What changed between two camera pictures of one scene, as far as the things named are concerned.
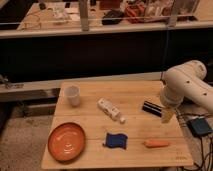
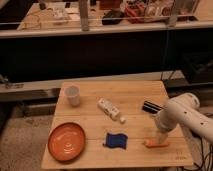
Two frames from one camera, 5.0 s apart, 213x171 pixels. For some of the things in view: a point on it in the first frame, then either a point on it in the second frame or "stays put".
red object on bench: [136, 13] stays put
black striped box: [153, 108] stays put
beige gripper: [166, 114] -> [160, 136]
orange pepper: [156, 143] stays put
